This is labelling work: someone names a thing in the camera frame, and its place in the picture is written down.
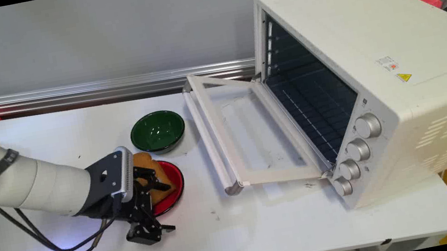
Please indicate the white toaster oven body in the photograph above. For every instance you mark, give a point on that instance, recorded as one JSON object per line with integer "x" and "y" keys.
{"x": 400, "y": 68}

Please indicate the oven warning sticker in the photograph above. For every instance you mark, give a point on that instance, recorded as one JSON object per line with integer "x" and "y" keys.
{"x": 393, "y": 69}

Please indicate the smallest silver oven knob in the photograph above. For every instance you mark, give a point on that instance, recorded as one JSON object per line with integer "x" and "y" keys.
{"x": 342, "y": 186}

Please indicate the metal oven rack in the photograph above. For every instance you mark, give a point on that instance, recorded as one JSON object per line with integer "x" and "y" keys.
{"x": 316, "y": 110}

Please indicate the red plate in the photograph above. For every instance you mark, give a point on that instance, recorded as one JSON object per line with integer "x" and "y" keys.
{"x": 172, "y": 188}

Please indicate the brown toast slice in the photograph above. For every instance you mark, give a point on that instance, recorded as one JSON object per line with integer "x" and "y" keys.
{"x": 160, "y": 181}

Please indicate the white glass oven door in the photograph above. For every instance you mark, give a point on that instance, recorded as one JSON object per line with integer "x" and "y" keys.
{"x": 248, "y": 139}

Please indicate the black table edge clip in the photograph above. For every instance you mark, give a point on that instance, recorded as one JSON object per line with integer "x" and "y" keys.
{"x": 386, "y": 242}

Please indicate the largest silver oven knob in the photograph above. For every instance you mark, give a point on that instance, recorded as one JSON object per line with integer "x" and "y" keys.
{"x": 368, "y": 126}

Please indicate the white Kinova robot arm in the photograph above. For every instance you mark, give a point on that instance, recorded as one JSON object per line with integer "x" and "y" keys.
{"x": 33, "y": 180}

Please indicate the green bowl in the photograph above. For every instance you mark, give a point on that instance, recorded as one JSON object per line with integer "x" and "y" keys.
{"x": 157, "y": 131}

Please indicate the aluminium rail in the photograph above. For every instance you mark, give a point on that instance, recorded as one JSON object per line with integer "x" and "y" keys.
{"x": 86, "y": 92}

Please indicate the wrist camera with black bracket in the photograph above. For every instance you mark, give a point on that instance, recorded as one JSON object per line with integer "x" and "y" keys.
{"x": 120, "y": 174}

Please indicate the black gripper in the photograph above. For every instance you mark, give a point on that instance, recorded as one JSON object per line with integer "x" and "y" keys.
{"x": 137, "y": 208}

